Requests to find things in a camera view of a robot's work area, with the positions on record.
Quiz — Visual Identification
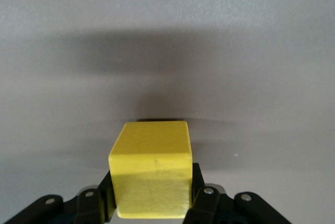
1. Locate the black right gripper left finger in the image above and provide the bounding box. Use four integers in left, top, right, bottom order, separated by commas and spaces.
0, 170, 116, 224

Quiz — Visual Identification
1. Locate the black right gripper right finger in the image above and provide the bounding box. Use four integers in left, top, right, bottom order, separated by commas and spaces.
183, 163, 291, 224

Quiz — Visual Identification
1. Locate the yellow wooden block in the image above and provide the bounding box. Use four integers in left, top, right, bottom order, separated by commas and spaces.
108, 120, 194, 219

